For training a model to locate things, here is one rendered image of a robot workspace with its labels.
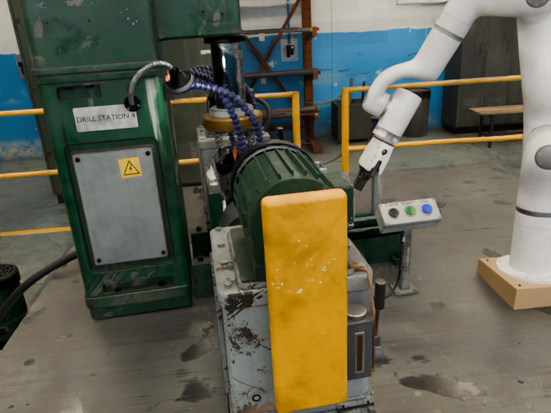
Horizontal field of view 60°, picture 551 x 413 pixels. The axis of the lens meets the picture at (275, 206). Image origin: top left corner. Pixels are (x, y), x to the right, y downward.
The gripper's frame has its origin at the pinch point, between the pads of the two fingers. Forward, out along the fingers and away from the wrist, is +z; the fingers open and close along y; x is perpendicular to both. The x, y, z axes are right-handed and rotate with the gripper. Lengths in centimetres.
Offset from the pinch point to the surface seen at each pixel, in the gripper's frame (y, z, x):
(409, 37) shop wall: 489, -134, -200
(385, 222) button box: -22.7, 3.6, -1.8
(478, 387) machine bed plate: -62, 22, -20
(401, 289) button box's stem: -20.0, 21.2, -19.8
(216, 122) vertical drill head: -1.4, 1.1, 49.4
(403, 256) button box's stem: -20.1, 11.4, -14.4
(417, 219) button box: -22.8, -1.0, -10.0
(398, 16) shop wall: 490, -149, -174
